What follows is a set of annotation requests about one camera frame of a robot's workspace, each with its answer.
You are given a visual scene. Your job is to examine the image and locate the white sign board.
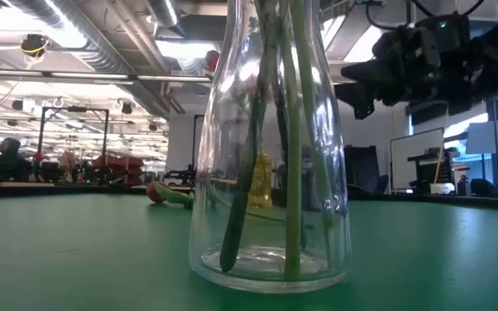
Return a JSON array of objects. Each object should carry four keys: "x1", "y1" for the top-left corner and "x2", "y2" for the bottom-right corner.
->
[{"x1": 464, "y1": 119, "x2": 498, "y2": 156}]

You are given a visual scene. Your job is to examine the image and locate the yellow glass vase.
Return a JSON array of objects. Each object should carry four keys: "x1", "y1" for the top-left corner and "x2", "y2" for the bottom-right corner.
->
[{"x1": 249, "y1": 150, "x2": 275, "y2": 209}]

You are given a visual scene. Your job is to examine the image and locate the white round container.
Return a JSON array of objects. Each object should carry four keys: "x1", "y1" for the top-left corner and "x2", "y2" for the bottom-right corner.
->
[{"x1": 429, "y1": 181, "x2": 457, "y2": 195}]

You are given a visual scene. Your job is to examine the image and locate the clear glass vase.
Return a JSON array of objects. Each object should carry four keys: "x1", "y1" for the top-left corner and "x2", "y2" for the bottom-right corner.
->
[{"x1": 188, "y1": 0, "x2": 354, "y2": 295}]

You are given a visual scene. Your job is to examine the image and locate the silver round ventilation duct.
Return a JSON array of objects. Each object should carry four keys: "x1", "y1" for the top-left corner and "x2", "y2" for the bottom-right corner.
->
[{"x1": 4, "y1": 0, "x2": 181, "y2": 120}]

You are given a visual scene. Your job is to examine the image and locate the black ceiling cable reel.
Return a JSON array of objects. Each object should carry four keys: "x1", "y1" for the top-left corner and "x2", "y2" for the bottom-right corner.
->
[{"x1": 18, "y1": 33, "x2": 52, "y2": 60}]

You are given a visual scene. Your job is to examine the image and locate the person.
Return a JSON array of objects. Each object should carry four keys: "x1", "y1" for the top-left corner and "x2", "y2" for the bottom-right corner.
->
[{"x1": 0, "y1": 136, "x2": 35, "y2": 182}]

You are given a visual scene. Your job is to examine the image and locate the black background stand pole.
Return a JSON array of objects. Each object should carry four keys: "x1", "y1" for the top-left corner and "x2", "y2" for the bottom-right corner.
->
[{"x1": 488, "y1": 99, "x2": 498, "y2": 187}]

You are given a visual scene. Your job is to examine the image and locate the green flower stems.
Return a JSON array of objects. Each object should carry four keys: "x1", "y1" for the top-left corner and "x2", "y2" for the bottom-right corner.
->
[{"x1": 219, "y1": 0, "x2": 278, "y2": 274}]

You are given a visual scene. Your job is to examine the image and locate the black background panel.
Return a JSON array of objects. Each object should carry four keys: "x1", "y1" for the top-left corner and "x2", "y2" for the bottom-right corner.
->
[{"x1": 344, "y1": 144, "x2": 391, "y2": 195}]

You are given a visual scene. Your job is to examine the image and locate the yellow hanging cord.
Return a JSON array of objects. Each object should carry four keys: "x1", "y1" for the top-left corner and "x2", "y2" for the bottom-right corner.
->
[{"x1": 432, "y1": 103, "x2": 450, "y2": 185}]

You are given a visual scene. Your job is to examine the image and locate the green table mat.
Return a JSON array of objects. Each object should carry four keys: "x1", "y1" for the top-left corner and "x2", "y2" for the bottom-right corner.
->
[{"x1": 0, "y1": 192, "x2": 498, "y2": 311}]

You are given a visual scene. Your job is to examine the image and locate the whiteboard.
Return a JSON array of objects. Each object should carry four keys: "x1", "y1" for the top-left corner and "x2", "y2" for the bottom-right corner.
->
[{"x1": 388, "y1": 126, "x2": 446, "y2": 191}]

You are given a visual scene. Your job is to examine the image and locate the red background shelf unit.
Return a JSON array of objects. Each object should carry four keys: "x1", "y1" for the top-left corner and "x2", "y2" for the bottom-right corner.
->
[{"x1": 92, "y1": 154, "x2": 146, "y2": 185}]

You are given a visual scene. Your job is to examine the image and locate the long ceiling tube light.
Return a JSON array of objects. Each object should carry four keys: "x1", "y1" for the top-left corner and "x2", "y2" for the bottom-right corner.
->
[{"x1": 0, "y1": 67, "x2": 214, "y2": 86}]

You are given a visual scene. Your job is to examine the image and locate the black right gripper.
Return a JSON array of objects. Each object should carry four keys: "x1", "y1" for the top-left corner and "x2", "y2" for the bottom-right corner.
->
[{"x1": 334, "y1": 12, "x2": 473, "y2": 121}]

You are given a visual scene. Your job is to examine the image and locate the silver rectangular air duct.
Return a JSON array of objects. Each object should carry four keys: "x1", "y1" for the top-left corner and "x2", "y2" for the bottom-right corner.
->
[{"x1": 320, "y1": 0, "x2": 498, "y2": 73}]

